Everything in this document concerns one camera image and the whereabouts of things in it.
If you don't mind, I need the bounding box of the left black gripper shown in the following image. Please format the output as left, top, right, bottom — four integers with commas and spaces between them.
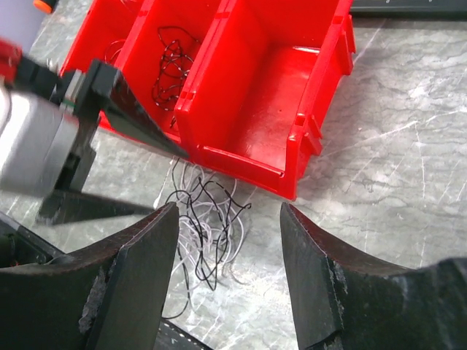
16, 57, 188, 226

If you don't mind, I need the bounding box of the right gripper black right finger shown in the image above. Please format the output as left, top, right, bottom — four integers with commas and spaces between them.
280, 203, 466, 349

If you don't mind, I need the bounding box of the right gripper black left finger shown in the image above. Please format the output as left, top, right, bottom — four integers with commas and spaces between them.
1, 203, 179, 349

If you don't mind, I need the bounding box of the black thin cable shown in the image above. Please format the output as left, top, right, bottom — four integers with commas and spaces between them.
151, 25, 252, 320

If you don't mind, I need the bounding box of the white thin cable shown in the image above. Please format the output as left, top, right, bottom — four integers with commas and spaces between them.
155, 156, 252, 314

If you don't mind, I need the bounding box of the red three-compartment plastic tray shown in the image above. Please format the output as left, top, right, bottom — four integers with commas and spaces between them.
63, 0, 356, 199

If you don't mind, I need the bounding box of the black marker orange cap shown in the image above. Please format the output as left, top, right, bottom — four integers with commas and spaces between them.
33, 0, 57, 15

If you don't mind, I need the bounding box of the black grey chessboard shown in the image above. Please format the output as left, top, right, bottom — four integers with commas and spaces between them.
350, 0, 466, 20

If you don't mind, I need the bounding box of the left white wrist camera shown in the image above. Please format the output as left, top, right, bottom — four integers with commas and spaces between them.
0, 36, 80, 198

